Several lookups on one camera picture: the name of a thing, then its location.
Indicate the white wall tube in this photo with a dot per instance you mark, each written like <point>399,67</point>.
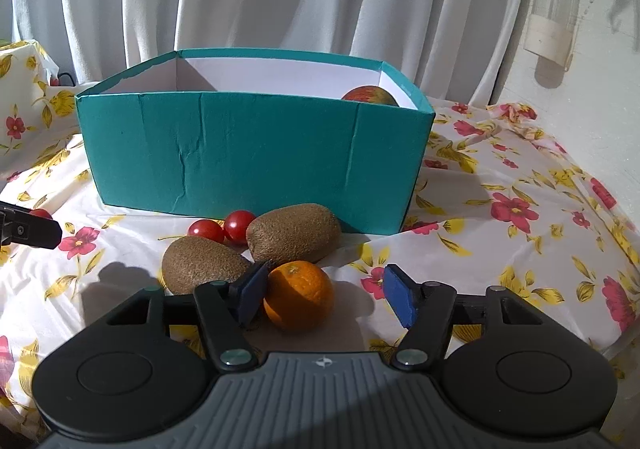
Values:
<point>550,34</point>

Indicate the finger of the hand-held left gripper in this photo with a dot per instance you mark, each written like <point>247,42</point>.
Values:
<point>35,231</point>

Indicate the orange mandarin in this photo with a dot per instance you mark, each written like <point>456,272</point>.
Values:
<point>300,299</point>

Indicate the teal cardboard box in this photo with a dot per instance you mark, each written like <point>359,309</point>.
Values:
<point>250,164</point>

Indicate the large red-yellow apple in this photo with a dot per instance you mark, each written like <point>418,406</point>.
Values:
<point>370,96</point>

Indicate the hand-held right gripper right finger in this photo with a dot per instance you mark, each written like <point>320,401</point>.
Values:
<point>400,296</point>

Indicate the red cherry tomato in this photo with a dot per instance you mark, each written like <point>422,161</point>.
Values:
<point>41,213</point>
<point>205,230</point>
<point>239,226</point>

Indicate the brown kiwi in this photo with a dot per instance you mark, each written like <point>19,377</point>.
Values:
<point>295,234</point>
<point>205,264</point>

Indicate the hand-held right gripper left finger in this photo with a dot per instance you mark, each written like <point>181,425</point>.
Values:
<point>250,291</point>

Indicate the floral plastic tablecloth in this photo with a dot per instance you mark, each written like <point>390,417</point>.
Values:
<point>500,254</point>

